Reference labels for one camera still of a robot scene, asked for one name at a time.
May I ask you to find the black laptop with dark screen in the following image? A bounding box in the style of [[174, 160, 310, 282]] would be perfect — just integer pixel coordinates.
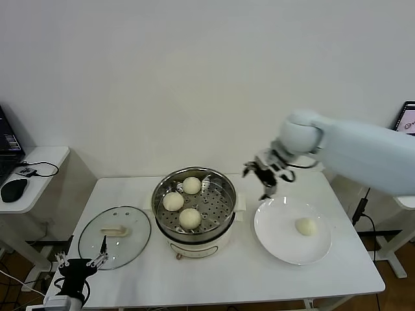
[[0, 105, 26, 186]]

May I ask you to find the black drive cable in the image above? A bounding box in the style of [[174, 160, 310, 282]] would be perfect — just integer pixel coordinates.
[[14, 161, 60, 178]]

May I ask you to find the grey laptop with image windows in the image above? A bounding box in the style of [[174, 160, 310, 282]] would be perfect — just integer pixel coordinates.
[[394, 100, 415, 137]]

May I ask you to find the white floor cable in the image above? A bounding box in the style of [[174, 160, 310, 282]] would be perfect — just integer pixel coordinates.
[[0, 270, 45, 296]]

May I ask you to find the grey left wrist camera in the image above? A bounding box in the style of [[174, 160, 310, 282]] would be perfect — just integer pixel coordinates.
[[43, 295, 71, 311]]

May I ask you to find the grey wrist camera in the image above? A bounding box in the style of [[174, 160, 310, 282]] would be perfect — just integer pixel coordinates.
[[259, 148, 288, 169], [43, 295, 71, 311]]

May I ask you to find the black cable with adapter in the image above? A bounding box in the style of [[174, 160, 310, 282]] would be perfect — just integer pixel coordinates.
[[352, 187, 379, 263]]

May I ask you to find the cream electric cooker base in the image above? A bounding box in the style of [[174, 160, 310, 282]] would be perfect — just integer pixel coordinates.
[[142, 190, 247, 261]]

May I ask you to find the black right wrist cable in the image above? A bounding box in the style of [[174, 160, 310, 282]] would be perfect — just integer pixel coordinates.
[[281, 157, 322, 183]]

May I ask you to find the white steamed baozi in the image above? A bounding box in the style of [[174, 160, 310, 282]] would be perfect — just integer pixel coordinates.
[[294, 217, 318, 236], [178, 208, 202, 230], [163, 192, 185, 212], [182, 176, 202, 195]]

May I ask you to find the black computer mouse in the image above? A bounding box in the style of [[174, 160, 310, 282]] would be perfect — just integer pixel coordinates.
[[0, 178, 29, 203]]

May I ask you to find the white round plate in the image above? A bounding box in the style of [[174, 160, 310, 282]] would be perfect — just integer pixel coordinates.
[[253, 196, 333, 266]]

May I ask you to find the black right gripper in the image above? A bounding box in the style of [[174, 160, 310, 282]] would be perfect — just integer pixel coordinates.
[[243, 160, 282, 201]]

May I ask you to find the glass lid with cream handle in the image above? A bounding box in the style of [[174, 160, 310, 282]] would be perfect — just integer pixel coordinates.
[[78, 205, 152, 271]]

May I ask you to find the white side table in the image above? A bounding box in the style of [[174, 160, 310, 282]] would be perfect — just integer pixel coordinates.
[[0, 145, 71, 284], [372, 193, 415, 280]]

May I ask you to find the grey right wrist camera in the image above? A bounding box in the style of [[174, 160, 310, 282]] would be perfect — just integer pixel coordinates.
[[259, 148, 288, 169]]

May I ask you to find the perforated steel steamer basket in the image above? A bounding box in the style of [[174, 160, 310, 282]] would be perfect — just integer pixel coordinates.
[[151, 167, 237, 237]]

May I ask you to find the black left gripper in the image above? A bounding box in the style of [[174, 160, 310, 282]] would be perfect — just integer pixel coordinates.
[[54, 235, 110, 298]]

